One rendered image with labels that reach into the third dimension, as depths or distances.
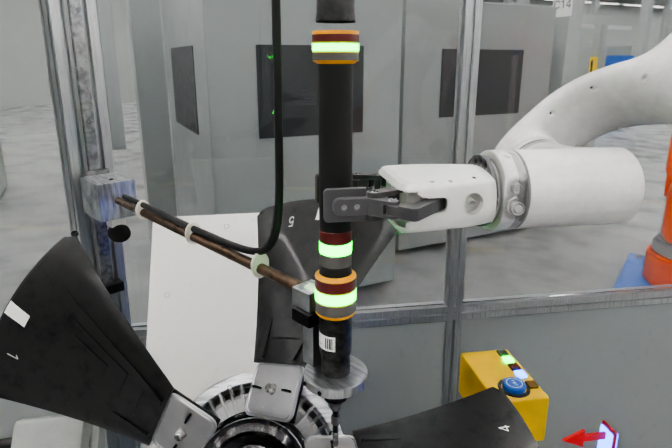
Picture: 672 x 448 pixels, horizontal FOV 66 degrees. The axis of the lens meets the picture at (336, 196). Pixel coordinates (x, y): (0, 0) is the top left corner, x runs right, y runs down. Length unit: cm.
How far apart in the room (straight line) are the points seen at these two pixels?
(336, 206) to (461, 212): 12
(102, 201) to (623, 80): 83
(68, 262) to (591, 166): 59
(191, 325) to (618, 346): 126
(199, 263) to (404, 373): 76
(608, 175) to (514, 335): 103
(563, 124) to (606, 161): 9
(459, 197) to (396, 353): 100
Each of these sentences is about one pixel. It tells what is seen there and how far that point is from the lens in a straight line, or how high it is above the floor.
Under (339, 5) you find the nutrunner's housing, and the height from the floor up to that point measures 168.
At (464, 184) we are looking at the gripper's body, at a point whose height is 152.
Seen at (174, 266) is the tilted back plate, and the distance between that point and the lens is 94.
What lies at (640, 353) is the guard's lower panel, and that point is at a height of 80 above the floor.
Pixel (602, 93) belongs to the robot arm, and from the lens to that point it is 65.
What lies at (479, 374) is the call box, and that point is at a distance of 105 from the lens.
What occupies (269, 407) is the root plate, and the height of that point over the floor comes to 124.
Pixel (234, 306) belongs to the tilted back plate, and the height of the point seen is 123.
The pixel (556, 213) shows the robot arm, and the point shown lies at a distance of 56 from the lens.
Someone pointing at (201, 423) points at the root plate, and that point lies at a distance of 65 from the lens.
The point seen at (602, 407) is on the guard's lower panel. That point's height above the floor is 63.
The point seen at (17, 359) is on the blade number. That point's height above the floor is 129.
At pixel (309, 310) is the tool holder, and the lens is 57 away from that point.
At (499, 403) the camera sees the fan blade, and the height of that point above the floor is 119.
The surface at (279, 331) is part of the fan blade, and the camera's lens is 68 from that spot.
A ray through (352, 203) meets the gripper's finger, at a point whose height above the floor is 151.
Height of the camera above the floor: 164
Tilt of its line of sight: 15 degrees down
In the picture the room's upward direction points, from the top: straight up
